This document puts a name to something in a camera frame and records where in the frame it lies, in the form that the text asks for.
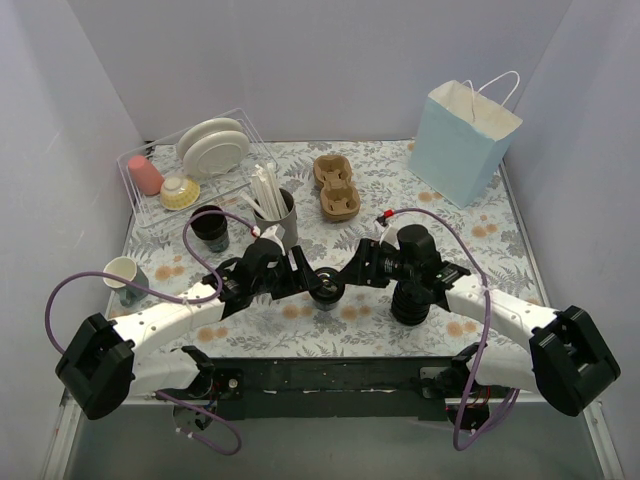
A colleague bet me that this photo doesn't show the black plastic cup lid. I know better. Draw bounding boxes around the black plastic cup lid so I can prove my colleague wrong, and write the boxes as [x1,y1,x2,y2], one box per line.
[316,267,345,296]

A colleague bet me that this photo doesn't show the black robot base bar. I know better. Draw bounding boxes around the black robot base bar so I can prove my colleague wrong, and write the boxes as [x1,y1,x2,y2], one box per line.
[173,347,467,421]

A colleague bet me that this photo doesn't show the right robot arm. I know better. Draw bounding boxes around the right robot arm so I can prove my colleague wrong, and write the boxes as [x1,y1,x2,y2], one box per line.
[337,225,621,416]

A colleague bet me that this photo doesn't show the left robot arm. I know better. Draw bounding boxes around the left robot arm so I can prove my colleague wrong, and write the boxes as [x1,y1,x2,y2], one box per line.
[55,237,323,420]

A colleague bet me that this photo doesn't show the floral patterned table mat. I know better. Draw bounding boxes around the floral patterned table mat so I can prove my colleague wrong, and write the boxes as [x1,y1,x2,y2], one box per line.
[122,139,549,359]

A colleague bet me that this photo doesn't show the stack of black lids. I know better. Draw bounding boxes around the stack of black lids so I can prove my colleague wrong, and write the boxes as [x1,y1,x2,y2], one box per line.
[391,282,431,326]

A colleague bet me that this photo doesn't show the grey cylindrical straw holder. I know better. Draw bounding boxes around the grey cylindrical straw holder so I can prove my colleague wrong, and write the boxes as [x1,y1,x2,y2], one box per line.
[252,188,298,251]

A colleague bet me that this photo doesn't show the brown cardboard cup carrier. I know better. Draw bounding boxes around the brown cardboard cup carrier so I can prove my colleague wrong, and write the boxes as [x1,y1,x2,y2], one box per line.
[313,155,361,222]

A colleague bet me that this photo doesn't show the wrapped white straws bundle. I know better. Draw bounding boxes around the wrapped white straws bundle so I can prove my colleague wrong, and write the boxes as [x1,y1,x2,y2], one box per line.
[240,162,291,222]

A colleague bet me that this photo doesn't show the stack of black cups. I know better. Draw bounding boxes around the stack of black cups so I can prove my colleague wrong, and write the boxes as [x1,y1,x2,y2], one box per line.
[190,205,229,252]

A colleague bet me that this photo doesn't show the yellow polka dot bowl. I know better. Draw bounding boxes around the yellow polka dot bowl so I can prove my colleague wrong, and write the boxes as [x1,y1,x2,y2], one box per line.
[160,175,200,211]

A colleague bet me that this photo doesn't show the white ceramic plate front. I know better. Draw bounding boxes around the white ceramic plate front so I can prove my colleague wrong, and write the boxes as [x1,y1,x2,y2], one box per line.
[183,130,250,178]

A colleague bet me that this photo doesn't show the white ceramic plate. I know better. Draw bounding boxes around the white ceramic plate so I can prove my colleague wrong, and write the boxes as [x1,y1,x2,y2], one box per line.
[183,130,250,178]
[176,118,243,159]

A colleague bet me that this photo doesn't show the light blue paper bag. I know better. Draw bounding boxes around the light blue paper bag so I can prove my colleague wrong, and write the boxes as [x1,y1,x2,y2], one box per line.
[408,70,522,208]

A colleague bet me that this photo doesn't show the grey-green ceramic mug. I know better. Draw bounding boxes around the grey-green ceramic mug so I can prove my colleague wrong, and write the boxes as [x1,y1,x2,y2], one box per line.
[103,256,149,307]

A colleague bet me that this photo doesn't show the white ceramic plate back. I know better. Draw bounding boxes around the white ceramic plate back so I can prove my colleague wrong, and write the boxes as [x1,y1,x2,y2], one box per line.
[176,118,243,159]

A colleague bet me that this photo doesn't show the pink plastic cup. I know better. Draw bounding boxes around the pink plastic cup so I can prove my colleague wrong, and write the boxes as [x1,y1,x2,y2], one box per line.
[127,155,164,196]

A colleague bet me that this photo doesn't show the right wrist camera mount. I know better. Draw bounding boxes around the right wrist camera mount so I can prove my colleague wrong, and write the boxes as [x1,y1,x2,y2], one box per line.
[376,209,398,246]

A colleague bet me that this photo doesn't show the white wire dish rack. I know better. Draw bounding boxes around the white wire dish rack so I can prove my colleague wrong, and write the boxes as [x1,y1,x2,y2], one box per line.
[117,109,279,236]

